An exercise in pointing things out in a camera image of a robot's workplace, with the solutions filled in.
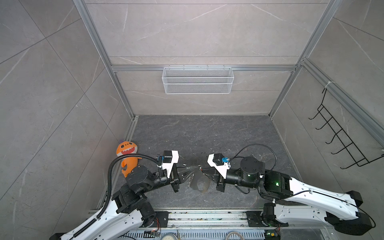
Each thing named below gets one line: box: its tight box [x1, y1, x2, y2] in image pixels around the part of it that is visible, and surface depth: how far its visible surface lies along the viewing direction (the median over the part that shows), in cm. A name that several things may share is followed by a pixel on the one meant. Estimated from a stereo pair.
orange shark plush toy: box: [116, 141, 142, 178], surface depth 92 cm
